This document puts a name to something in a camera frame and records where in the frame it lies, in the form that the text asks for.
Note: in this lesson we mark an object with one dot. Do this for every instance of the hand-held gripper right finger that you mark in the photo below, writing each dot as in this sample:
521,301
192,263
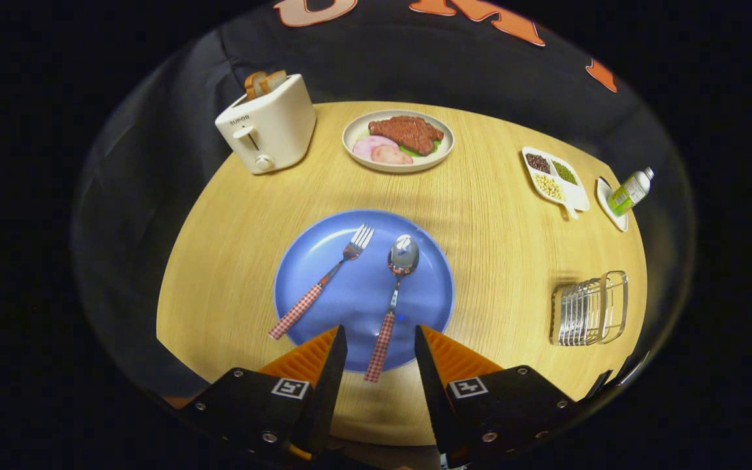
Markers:
435,391

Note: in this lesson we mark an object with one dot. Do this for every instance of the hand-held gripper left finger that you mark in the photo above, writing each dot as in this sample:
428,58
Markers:
327,391

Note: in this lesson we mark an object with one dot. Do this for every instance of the blue plate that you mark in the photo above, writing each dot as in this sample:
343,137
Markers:
363,294

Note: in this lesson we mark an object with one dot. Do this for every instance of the silver-edged screen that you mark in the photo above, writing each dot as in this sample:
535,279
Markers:
630,372

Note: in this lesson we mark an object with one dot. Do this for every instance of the yellow soybeans portion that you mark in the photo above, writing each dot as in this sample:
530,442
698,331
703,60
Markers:
548,187

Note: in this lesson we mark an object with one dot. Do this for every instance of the reddish ham slice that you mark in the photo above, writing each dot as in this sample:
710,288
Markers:
392,155

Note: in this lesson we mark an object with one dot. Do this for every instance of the white divided tray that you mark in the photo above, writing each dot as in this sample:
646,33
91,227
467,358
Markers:
575,192

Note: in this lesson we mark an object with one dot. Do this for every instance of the green lettuce leaf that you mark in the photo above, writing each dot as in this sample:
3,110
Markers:
437,145

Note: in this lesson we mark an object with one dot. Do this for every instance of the pink ham slice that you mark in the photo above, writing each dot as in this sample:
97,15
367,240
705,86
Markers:
368,147

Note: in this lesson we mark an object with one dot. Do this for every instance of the red beans portion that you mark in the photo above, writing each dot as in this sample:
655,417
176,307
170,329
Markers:
537,162

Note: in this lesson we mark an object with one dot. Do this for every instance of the green beans portion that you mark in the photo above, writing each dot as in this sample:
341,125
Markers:
564,172

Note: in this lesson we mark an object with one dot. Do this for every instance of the white coaster dish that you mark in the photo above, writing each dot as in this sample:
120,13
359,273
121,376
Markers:
604,196

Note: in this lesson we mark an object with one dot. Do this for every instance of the brown steak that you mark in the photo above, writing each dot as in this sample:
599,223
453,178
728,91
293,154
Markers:
408,134

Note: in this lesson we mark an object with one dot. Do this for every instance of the beige food plate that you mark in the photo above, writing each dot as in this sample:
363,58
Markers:
354,134

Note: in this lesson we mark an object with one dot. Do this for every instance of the white toaster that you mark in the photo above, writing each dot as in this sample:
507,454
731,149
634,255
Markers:
278,130

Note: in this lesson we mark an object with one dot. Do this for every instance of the silver bottle with green label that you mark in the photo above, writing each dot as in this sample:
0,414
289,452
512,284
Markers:
630,191

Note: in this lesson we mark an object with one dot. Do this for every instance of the toasted bread slice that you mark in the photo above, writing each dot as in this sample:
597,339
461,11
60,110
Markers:
265,83

